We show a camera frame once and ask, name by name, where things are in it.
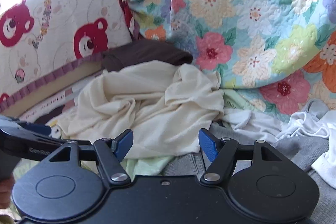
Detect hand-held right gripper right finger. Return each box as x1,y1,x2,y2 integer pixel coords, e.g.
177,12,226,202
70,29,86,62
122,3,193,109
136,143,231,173
198,128,290,185

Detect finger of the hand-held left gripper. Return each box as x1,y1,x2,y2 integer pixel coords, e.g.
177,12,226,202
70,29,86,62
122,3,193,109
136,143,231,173
14,119,53,137

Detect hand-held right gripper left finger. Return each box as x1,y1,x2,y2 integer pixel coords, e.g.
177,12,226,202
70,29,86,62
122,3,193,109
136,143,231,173
42,129,134,186

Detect cream garment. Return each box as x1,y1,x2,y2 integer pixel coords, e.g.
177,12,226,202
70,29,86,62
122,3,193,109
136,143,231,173
56,60,225,159

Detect person's left hand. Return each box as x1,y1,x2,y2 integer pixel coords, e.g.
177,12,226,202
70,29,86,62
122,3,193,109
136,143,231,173
0,177,16,210

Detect light green cloth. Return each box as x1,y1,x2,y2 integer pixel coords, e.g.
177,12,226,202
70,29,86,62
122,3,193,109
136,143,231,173
223,89,266,112
125,154,174,177

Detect grey knit cloth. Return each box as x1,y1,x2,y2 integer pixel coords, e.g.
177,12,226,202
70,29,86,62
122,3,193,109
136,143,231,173
163,122,336,184

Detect brown garment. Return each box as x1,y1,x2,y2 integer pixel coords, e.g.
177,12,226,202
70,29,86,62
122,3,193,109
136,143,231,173
101,40,194,73

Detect bear print quilted cover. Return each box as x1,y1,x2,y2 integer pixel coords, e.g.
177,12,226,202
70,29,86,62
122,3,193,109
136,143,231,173
0,0,135,113

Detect floral quilt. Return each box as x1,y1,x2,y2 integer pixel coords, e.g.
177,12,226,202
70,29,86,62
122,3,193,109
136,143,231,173
112,0,336,123

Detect white garment with straps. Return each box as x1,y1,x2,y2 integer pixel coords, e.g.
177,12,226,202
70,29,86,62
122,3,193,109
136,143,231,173
276,105,336,183

